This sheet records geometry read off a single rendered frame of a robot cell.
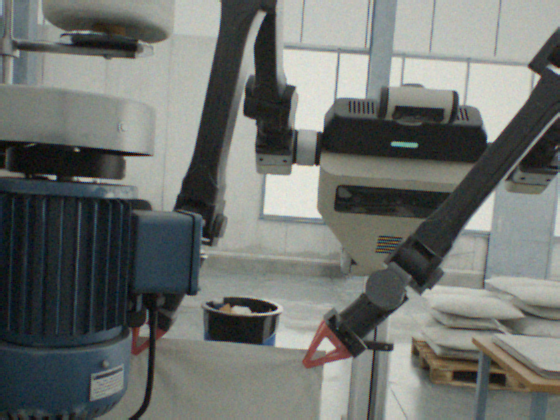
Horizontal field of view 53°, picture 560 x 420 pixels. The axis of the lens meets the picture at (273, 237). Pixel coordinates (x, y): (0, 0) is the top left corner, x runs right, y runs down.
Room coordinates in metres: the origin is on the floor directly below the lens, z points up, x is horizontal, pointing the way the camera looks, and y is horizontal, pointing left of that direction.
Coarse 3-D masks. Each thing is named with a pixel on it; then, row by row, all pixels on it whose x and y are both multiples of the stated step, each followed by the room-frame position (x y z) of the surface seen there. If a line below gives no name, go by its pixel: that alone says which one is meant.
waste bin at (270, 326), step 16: (208, 304) 3.28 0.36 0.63; (224, 304) 3.40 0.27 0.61; (240, 304) 3.45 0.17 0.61; (256, 304) 3.43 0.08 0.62; (272, 304) 3.34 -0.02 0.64; (208, 320) 3.08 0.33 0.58; (224, 320) 3.01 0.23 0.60; (240, 320) 2.99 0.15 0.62; (256, 320) 3.01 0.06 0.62; (272, 320) 3.09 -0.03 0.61; (208, 336) 3.10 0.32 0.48; (224, 336) 3.01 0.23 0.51; (240, 336) 2.99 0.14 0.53; (256, 336) 3.02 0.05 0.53; (272, 336) 3.12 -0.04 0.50
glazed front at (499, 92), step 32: (288, 64) 8.91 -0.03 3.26; (320, 64) 8.91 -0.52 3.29; (352, 64) 8.91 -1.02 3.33; (416, 64) 8.90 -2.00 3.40; (448, 64) 8.89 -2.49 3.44; (320, 96) 8.91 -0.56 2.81; (352, 96) 8.91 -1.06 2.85; (480, 96) 8.89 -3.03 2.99; (512, 96) 8.89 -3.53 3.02; (320, 128) 8.91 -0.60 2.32; (288, 192) 8.91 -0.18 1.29; (480, 224) 8.89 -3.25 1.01
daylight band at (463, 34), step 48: (0, 0) 8.64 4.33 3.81; (192, 0) 8.96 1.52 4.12; (288, 0) 8.95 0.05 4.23; (336, 0) 8.94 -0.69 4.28; (432, 0) 8.93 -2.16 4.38; (480, 0) 8.92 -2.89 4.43; (528, 0) 8.91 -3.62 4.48; (432, 48) 8.93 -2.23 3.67; (480, 48) 8.92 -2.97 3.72; (528, 48) 8.91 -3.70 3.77
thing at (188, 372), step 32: (160, 352) 0.92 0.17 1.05; (192, 352) 0.91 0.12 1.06; (224, 352) 0.91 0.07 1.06; (256, 352) 0.91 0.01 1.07; (288, 352) 0.91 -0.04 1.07; (320, 352) 0.91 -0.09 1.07; (128, 384) 0.92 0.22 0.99; (160, 384) 0.92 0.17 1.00; (192, 384) 0.91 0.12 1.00; (224, 384) 0.91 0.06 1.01; (256, 384) 0.91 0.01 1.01; (288, 384) 0.91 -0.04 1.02; (320, 384) 0.91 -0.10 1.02; (128, 416) 0.92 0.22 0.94; (160, 416) 0.92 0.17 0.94; (192, 416) 0.91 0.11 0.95; (224, 416) 0.91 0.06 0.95; (256, 416) 0.91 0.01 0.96; (288, 416) 0.91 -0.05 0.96; (320, 416) 0.92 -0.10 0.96
